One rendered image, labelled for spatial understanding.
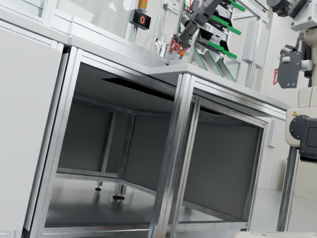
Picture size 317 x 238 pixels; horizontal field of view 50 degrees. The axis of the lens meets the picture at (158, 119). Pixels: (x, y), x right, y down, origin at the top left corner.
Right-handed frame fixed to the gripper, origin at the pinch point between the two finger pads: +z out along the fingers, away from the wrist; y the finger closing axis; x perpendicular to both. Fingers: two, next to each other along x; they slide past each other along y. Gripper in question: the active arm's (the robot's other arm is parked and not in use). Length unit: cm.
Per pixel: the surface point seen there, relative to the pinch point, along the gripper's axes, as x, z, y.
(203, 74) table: 55, -17, 32
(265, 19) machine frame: -104, -38, -173
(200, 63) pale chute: 2.6, -1.7, -21.2
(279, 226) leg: 97, 25, -43
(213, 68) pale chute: 2.6, -2.7, -33.9
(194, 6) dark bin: -36.5, -21.3, -23.9
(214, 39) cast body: -5.0, -16.8, -25.1
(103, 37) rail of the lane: 23, -2, 58
